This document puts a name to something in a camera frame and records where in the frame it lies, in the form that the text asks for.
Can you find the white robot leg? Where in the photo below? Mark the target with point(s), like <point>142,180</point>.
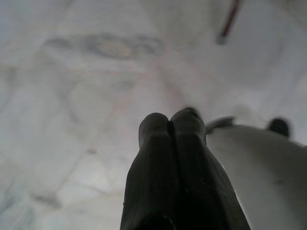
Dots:
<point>263,182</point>

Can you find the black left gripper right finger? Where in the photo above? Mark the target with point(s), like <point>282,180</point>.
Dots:
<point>199,177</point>

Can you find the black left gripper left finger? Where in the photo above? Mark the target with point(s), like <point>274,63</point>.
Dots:
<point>153,167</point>

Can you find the red and white pole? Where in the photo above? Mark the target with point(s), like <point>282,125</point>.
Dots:
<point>227,21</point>

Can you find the black robot foot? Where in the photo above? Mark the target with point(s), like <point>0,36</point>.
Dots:
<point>279,127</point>

